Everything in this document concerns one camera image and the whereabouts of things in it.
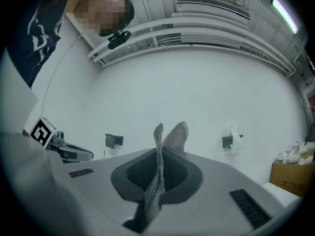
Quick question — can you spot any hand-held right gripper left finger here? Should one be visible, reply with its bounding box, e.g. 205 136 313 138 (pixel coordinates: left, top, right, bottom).
64 147 158 225

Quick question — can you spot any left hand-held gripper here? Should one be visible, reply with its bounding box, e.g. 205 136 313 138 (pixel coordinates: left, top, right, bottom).
29 116 95 164

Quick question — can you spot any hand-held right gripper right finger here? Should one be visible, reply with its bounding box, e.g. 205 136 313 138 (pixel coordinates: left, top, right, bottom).
147 148 288 236

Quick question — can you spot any grey wiping cloth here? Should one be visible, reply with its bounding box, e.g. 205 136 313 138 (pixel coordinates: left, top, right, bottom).
142 121 190 227

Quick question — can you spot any dark grey paper holder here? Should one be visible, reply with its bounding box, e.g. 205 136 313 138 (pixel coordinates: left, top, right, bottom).
221 134 244 151
105 133 125 150

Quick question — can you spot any white tissue paper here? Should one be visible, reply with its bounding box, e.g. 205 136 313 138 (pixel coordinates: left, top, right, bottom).
228 124 246 155

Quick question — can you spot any open cardboard box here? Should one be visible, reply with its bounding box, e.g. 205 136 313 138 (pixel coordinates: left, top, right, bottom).
269 149 315 198

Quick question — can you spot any pile of white items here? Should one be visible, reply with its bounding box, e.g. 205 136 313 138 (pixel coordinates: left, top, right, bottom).
275 137 315 166

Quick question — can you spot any person's head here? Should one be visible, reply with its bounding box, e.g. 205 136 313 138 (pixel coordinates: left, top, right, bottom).
73 0 128 36

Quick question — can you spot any white ceiling pipe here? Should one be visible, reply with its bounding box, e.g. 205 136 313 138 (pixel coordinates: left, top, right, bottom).
93 28 296 78
87 16 296 71

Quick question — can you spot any white ceiling air conditioner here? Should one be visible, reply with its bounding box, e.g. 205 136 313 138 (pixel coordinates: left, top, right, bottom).
173 0 252 26

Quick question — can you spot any long ceiling light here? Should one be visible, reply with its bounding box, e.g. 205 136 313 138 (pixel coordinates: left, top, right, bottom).
270 0 299 34

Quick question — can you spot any black head camera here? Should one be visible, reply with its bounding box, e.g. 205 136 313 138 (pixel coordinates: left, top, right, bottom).
107 29 132 50

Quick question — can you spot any black head mount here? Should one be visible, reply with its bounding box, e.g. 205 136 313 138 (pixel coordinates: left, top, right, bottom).
98 0 135 37

